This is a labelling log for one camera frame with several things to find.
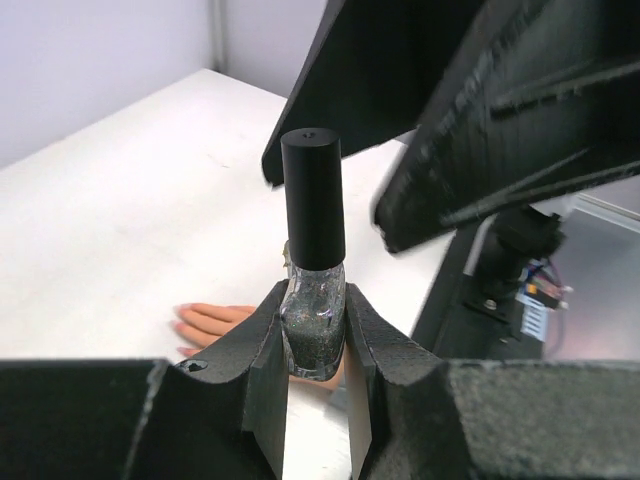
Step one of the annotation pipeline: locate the mannequin hand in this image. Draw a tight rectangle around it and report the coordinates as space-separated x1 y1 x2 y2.
171 303 256 358

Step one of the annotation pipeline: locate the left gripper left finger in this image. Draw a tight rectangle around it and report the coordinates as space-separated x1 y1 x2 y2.
1 282 288 479

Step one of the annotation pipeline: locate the right white cable duct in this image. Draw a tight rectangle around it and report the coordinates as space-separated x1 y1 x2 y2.
518 295 548 343

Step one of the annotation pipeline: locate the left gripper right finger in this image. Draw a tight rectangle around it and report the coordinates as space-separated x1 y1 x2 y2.
345 285 639 479

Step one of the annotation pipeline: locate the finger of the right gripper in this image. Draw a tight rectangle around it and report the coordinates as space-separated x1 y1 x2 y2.
373 1 639 253
262 1 480 187

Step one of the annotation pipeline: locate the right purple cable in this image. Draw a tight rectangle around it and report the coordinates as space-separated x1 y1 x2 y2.
544 254 571 351

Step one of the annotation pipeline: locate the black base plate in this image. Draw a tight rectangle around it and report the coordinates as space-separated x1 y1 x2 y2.
411 220 544 360

